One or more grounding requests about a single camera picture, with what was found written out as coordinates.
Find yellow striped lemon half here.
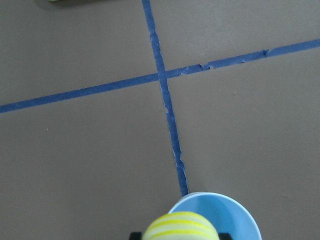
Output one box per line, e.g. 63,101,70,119
142,211,219,240

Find light blue cup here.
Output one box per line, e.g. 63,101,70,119
169,192,262,240

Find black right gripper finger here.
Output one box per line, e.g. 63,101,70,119
129,232,143,240

